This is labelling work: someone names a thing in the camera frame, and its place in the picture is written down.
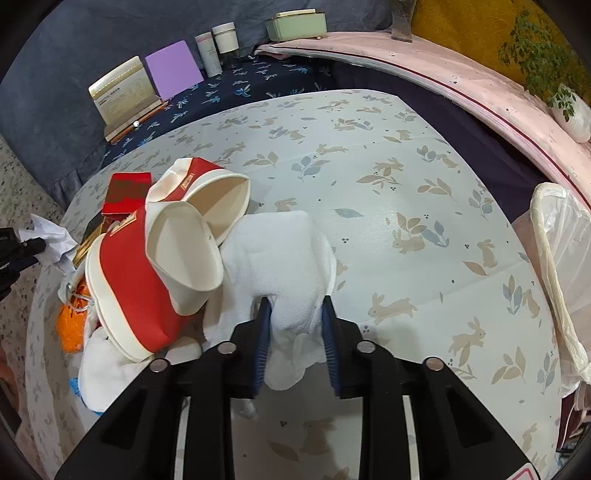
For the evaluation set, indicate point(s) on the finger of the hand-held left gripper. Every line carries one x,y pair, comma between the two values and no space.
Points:
8,281
23,249

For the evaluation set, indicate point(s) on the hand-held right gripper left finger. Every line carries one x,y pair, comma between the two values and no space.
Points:
263,332

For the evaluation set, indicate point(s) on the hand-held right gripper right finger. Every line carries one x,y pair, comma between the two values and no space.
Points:
330,341

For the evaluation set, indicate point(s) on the orange plastic bag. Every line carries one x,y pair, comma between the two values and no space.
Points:
69,323

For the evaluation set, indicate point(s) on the red paper packet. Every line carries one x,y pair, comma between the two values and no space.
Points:
124,189

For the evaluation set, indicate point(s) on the bin with white bag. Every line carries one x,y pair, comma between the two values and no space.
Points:
554,258

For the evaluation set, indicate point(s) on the crumpled white paper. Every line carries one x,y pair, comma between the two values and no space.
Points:
53,235

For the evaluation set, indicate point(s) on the brown gold wrapper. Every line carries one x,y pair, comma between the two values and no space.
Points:
92,240

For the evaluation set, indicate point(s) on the large red white paper cup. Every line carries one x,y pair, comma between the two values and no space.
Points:
134,286

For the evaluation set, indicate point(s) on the white tissue wad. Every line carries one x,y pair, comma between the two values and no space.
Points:
106,369

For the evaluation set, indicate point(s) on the small red white paper cup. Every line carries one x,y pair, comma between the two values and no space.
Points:
217,203

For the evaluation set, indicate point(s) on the wooden stand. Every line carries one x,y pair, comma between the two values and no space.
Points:
134,127

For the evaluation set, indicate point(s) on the cream printed box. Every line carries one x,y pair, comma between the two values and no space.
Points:
122,90

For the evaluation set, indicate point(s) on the blue-grey cloth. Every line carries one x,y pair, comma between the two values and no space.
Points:
69,60

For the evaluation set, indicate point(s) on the purple card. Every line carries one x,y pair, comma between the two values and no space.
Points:
173,69

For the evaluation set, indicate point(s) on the dark purple cloth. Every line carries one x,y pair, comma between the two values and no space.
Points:
485,152

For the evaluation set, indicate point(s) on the navy floral cloth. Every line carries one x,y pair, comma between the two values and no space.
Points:
231,87

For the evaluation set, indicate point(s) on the white bottle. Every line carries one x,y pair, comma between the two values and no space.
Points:
208,55

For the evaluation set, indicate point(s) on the white jar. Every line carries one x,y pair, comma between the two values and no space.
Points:
225,39

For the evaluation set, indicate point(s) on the pink cloth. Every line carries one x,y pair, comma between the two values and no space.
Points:
415,60

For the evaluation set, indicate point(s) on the pale green box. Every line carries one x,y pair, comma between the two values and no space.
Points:
295,26

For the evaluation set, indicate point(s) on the glass flower vase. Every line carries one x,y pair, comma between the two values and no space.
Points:
402,21

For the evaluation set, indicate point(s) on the white plant pot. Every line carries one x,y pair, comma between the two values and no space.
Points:
577,120

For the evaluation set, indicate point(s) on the yellow cloth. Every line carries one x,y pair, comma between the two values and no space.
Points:
461,23

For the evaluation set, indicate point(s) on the green leafy plant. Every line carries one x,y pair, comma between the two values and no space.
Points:
540,60

